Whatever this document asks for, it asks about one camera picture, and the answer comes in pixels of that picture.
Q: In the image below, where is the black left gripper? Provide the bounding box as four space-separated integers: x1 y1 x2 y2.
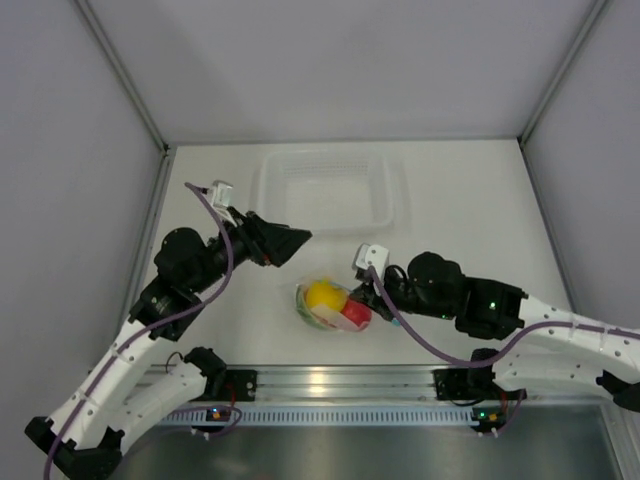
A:
187 206 311 295

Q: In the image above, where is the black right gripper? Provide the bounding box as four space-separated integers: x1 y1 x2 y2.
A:
350 269 457 321

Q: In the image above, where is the red fake apple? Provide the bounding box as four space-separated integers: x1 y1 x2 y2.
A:
341 299 372 329

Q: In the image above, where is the yellow fake apple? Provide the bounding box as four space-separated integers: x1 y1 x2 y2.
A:
305 281 348 311

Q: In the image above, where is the clear zip top bag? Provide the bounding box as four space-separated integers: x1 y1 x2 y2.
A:
281 270 381 334

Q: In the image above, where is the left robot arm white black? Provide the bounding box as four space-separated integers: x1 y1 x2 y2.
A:
25 210 312 479

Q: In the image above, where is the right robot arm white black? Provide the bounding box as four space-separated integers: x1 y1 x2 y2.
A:
350 244 639 412

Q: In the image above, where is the white perforated plastic basket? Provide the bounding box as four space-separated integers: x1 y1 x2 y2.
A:
255 149 395 235

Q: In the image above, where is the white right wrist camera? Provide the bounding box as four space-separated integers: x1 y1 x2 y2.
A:
352 243 390 282

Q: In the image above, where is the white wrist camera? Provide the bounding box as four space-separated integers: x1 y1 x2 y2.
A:
352 243 390 282
208 180 238 226

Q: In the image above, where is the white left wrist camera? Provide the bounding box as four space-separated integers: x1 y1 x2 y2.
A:
208 180 238 226

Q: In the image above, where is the aluminium mounting rail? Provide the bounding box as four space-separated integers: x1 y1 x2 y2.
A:
228 365 442 404

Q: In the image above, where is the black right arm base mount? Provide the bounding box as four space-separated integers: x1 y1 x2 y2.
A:
432 368 487 406

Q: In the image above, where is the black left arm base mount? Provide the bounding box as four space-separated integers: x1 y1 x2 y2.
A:
201 368 258 403

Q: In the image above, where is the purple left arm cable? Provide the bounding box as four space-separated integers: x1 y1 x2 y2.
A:
42 181 236 480

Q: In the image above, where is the white slotted cable duct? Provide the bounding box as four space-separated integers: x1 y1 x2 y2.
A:
159 404 481 427

